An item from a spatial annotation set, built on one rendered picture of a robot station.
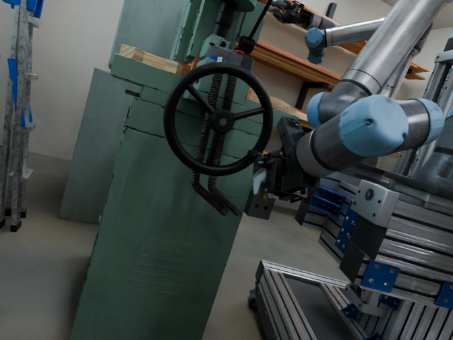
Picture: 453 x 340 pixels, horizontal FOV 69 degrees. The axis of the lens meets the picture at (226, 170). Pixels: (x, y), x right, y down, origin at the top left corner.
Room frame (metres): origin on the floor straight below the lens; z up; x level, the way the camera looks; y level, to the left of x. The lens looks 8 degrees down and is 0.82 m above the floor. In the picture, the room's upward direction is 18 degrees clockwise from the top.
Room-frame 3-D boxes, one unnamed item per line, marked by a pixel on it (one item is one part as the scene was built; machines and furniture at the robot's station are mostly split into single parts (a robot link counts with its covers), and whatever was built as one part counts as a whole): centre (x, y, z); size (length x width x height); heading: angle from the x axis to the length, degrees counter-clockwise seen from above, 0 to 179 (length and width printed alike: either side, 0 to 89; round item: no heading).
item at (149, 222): (1.28, 0.20, 0.35); 0.58 x 0.45 x 0.71; 19
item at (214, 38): (1.19, 0.17, 1.03); 0.14 x 0.07 x 0.09; 19
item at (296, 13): (1.57, -0.10, 1.36); 0.12 x 0.09 x 0.08; 109
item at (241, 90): (0.99, 0.10, 0.91); 0.15 x 0.14 x 0.09; 109
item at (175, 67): (1.00, 0.24, 0.92); 0.05 x 0.04 x 0.03; 170
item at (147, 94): (1.11, 0.14, 0.82); 0.40 x 0.21 x 0.04; 109
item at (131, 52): (1.04, 0.38, 0.92); 0.05 x 0.04 x 0.04; 156
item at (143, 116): (1.28, 0.20, 0.76); 0.57 x 0.45 x 0.09; 19
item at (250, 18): (1.42, 0.09, 1.22); 0.09 x 0.08 x 0.15; 19
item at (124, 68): (1.07, 0.12, 0.87); 0.61 x 0.30 x 0.06; 109
